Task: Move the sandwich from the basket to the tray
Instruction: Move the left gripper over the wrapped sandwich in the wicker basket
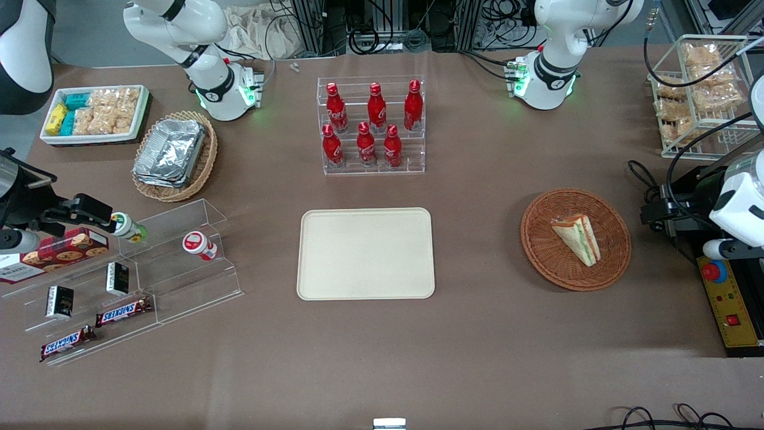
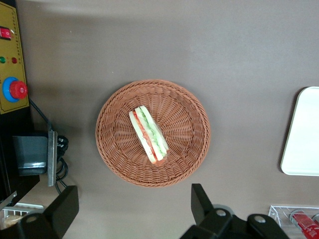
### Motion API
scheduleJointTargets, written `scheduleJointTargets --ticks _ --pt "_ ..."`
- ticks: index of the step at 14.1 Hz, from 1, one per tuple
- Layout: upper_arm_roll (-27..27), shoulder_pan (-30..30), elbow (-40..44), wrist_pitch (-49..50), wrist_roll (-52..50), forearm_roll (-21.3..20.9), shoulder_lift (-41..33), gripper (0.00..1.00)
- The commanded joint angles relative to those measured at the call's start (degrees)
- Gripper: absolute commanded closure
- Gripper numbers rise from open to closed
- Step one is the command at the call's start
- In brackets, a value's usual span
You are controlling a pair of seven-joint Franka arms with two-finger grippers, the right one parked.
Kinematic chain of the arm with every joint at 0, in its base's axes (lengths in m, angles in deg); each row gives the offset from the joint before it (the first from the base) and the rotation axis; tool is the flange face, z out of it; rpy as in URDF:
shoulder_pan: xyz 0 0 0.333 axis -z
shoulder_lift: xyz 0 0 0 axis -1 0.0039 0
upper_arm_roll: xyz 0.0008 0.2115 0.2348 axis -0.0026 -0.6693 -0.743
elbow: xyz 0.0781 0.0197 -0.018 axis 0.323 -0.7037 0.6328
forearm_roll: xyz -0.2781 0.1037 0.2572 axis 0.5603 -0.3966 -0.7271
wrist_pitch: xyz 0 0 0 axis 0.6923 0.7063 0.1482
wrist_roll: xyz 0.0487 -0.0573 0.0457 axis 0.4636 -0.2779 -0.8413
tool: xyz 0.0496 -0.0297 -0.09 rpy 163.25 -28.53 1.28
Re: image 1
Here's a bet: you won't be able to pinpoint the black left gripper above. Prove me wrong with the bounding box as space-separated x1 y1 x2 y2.
641 161 732 241

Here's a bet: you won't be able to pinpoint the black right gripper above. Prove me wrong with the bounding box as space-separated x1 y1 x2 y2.
0 170 118 238

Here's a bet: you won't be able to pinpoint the triangular wrapped sandwich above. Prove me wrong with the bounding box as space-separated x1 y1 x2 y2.
550 213 602 268

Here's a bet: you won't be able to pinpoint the round brown wicker basket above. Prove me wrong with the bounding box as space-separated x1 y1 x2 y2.
520 188 632 292

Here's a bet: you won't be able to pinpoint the oval light wicker basket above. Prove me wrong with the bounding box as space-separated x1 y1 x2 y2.
131 110 219 203

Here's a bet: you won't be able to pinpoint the beige plastic tray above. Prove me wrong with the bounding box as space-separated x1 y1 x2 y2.
297 207 436 301

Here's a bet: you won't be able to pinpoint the red plaid cookie box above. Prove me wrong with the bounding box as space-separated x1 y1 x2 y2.
0 228 110 285

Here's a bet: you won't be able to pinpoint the green sunflower yogurt cup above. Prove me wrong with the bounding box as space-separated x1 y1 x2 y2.
110 212 148 244

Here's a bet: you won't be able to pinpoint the small black chocolate box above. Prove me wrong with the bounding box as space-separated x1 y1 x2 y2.
45 285 75 318
106 262 130 297

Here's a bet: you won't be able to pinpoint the white rectangular snack bin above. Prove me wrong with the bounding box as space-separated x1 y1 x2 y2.
39 84 150 147

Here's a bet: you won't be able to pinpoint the clear rice cracker bag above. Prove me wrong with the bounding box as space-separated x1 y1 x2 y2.
90 105 137 136
71 107 97 136
90 87 142 109

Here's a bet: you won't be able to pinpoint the yellow snack pack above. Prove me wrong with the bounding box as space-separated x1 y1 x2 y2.
45 102 69 137

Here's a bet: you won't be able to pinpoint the yellow emergency stop box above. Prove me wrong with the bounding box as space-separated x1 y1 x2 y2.
696 253 764 358

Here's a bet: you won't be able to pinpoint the brown Snickers bar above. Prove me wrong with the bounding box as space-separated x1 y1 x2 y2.
95 297 154 328
39 325 97 363

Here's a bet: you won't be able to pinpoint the clear acrylic stepped shelf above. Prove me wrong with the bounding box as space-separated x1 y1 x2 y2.
0 198 245 367

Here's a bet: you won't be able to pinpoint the red white yogurt cup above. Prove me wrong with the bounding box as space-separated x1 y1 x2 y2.
182 231 218 262

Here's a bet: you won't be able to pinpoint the beige cloth bag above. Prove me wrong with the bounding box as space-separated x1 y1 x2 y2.
224 5 312 61

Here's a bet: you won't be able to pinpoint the red cola bottle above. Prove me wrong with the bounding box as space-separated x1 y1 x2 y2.
356 121 378 168
403 79 424 132
325 82 350 134
322 124 345 169
383 124 403 169
366 82 388 134

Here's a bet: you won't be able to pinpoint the clear acrylic bottle rack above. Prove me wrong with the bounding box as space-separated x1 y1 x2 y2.
316 75 426 176

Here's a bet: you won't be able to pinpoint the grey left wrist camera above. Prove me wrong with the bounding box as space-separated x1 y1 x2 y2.
703 238 742 261

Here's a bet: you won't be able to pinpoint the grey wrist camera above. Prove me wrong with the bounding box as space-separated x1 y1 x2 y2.
0 229 42 255
703 238 742 261

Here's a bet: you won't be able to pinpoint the black cable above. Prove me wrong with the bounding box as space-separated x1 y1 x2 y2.
664 111 764 204
642 30 756 89
628 159 664 205

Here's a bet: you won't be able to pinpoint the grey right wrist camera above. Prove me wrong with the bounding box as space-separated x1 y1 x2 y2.
0 229 42 255

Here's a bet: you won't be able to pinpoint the white wire rack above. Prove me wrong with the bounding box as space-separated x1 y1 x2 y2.
647 34 760 160

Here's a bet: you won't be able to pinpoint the black floor cables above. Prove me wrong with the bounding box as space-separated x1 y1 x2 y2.
597 403 764 430

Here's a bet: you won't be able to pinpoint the aluminium frame with cables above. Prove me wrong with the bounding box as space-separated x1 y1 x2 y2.
269 0 541 57

